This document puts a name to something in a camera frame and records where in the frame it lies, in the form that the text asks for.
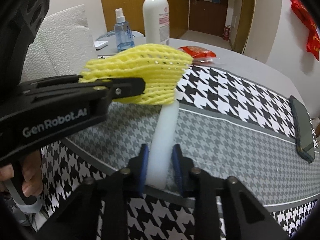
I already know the yellow foam net sleeve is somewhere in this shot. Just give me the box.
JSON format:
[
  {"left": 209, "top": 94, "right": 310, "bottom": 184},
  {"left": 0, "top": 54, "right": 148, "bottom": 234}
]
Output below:
[{"left": 79, "top": 44, "right": 193, "bottom": 105}]

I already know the white foam strip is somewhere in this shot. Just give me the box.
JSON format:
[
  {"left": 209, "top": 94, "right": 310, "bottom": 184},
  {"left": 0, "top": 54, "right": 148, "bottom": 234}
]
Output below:
[{"left": 146, "top": 99, "right": 180, "bottom": 189}]

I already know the left hand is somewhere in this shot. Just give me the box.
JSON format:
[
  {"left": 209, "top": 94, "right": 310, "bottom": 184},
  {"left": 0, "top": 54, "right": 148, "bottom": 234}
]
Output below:
[{"left": 1, "top": 150, "right": 43, "bottom": 197}]

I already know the white styrofoam box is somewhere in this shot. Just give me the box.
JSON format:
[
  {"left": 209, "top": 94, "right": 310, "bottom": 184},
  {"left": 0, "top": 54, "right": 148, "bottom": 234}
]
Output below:
[{"left": 21, "top": 4, "right": 97, "bottom": 82}]

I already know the blue spray bottle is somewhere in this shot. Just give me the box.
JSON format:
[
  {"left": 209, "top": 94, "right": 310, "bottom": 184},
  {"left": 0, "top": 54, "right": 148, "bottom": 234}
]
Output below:
[{"left": 114, "top": 8, "right": 135, "bottom": 52}]

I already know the houndstooth table cloth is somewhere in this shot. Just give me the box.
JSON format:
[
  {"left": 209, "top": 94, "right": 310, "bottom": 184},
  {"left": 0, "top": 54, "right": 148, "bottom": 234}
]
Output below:
[{"left": 42, "top": 66, "right": 319, "bottom": 237}]

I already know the white pump lotion bottle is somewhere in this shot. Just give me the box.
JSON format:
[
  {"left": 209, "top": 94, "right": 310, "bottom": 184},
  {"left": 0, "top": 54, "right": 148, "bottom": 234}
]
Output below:
[{"left": 143, "top": 0, "right": 170, "bottom": 46}]

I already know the wooden wardrobe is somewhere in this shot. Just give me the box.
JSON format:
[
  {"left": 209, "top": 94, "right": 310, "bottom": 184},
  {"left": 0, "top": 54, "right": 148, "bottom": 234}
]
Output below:
[{"left": 101, "top": 0, "right": 189, "bottom": 38}]

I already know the red snack packet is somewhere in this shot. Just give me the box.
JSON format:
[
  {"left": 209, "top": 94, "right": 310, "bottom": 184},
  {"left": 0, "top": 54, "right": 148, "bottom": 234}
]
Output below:
[{"left": 178, "top": 46, "right": 217, "bottom": 63}]

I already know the black smartphone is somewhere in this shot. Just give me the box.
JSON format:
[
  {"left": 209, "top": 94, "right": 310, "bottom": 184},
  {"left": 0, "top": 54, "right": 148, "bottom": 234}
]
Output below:
[{"left": 289, "top": 95, "right": 315, "bottom": 163}]

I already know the red fire extinguisher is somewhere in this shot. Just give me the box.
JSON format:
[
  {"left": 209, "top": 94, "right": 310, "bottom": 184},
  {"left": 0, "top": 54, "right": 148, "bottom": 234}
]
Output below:
[{"left": 223, "top": 25, "right": 231, "bottom": 41}]

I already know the dark brown entrance door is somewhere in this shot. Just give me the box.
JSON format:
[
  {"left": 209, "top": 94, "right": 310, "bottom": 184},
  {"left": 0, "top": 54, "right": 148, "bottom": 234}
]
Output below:
[{"left": 189, "top": 0, "right": 228, "bottom": 36}]

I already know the red hanging bag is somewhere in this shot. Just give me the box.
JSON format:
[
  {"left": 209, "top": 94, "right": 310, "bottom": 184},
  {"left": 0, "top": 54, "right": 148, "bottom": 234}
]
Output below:
[{"left": 291, "top": 0, "right": 319, "bottom": 61}]

